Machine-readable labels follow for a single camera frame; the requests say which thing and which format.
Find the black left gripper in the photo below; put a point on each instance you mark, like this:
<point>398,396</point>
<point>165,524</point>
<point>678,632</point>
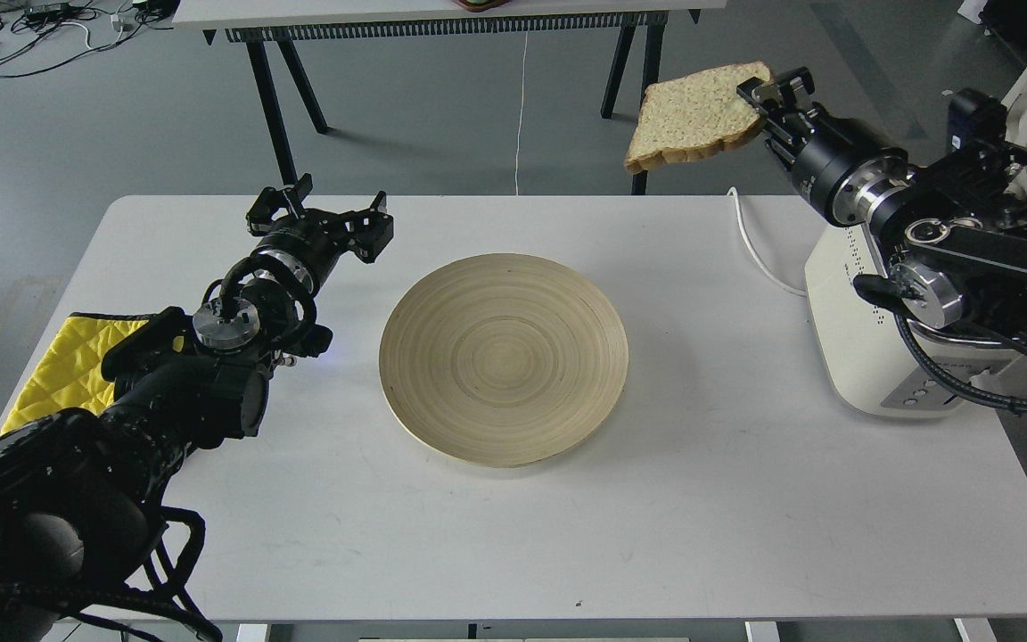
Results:
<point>314,238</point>

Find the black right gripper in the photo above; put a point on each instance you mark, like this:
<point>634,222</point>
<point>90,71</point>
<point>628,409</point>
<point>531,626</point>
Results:
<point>820,152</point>

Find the slice of bread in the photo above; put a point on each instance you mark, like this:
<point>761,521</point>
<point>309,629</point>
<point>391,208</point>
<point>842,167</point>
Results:
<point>695,117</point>

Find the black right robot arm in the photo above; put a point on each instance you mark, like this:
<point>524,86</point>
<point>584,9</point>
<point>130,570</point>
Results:
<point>951,236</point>

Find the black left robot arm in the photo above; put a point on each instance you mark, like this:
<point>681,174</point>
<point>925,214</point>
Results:
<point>82,518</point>

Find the white chrome toaster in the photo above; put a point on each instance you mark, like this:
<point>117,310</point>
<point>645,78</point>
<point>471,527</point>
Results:
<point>867,362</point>

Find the black-legged background table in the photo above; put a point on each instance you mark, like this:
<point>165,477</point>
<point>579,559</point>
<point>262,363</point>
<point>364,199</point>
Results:
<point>256,24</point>

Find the round wooden plate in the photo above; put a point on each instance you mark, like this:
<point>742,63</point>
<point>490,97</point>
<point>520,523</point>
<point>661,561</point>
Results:
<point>503,359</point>

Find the yellow quilted cloth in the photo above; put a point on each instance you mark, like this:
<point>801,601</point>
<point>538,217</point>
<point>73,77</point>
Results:
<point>69,373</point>

